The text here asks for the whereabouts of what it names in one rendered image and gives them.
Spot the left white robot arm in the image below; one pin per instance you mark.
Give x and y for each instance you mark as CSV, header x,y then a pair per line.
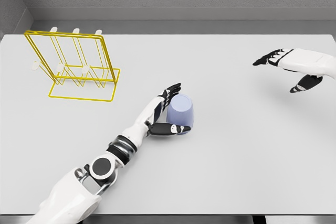
x,y
78,192

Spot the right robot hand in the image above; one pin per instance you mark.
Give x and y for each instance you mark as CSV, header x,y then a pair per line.
x,y
299,62

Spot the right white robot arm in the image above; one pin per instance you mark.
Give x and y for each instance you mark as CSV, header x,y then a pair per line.
x,y
333,65

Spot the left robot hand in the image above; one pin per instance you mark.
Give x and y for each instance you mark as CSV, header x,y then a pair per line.
x,y
147,113

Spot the lavender cup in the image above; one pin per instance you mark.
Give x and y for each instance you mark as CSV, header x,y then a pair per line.
x,y
180,111

